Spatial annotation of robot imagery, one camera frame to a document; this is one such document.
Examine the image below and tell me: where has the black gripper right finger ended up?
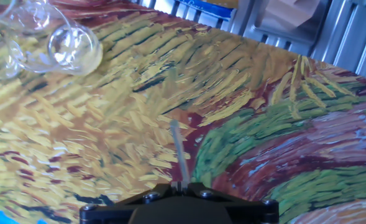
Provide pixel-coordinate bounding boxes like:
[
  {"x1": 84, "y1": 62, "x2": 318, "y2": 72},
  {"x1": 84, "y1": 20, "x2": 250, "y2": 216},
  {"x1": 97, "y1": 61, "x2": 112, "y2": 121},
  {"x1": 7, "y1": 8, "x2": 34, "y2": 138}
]
[{"x1": 182, "y1": 182, "x2": 280, "y2": 224}]

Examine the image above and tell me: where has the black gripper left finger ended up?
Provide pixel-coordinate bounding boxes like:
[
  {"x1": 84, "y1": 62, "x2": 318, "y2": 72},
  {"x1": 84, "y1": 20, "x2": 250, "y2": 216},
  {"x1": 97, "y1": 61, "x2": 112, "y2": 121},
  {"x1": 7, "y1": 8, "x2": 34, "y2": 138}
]
[{"x1": 79, "y1": 182, "x2": 180, "y2": 224}]

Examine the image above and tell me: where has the clear glass rod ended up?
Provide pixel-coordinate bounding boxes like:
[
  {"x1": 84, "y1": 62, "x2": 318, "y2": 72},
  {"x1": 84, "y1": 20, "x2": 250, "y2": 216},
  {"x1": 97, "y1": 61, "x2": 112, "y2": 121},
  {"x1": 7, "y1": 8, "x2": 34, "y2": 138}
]
[{"x1": 169, "y1": 119, "x2": 192, "y2": 185}]

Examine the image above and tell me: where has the large glass beaker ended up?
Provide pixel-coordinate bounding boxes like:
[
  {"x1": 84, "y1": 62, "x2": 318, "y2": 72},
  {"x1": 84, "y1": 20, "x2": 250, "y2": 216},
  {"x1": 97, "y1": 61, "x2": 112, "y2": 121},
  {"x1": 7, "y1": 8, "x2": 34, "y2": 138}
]
[{"x1": 0, "y1": 0, "x2": 104, "y2": 79}]

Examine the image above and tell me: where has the painted wheatfield tablecloth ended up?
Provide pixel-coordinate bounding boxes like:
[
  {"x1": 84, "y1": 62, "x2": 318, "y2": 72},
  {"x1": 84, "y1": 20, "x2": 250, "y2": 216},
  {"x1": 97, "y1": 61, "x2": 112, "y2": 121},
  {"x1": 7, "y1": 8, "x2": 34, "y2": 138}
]
[{"x1": 0, "y1": 0, "x2": 366, "y2": 224}]

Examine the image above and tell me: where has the grey metal tray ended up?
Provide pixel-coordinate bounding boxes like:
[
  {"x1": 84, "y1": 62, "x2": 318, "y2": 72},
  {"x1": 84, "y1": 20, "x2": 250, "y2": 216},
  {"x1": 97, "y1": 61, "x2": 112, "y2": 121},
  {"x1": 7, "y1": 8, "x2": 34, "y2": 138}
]
[{"x1": 241, "y1": 0, "x2": 332, "y2": 57}]

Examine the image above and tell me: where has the beige wooden block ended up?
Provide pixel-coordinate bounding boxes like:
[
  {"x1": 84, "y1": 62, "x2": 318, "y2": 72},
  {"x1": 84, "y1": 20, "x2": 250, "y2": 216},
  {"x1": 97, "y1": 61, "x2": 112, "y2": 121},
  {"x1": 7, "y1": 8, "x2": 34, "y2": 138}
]
[{"x1": 256, "y1": 0, "x2": 328, "y2": 32}]

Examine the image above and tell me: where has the blue pack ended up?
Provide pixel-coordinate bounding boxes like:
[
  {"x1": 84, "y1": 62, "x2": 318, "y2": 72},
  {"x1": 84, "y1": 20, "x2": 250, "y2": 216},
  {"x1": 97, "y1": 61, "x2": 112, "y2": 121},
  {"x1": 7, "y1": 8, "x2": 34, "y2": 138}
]
[{"x1": 175, "y1": 0, "x2": 237, "y2": 20}]

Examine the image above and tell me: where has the yellow paper pack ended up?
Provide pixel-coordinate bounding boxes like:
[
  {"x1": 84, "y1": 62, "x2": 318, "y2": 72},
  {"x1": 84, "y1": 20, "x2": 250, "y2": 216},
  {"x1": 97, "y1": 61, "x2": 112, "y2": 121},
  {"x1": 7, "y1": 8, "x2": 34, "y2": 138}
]
[{"x1": 206, "y1": 0, "x2": 239, "y2": 9}]

